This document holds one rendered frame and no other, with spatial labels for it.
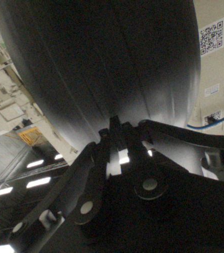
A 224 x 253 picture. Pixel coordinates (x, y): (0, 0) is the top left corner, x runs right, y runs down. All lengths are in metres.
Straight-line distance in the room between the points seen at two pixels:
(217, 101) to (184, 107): 0.35
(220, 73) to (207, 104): 0.11
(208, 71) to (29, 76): 0.50
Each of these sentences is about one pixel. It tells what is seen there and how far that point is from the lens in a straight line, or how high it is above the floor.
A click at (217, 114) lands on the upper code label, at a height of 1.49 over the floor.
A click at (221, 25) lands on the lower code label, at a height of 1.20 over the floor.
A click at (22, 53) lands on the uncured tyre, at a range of 0.25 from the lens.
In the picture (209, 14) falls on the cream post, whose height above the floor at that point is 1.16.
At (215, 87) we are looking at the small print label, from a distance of 0.59.
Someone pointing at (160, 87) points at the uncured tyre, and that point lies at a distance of 0.23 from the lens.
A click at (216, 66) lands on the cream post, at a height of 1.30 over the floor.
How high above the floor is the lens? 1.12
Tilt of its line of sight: 30 degrees up
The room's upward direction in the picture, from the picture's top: 153 degrees clockwise
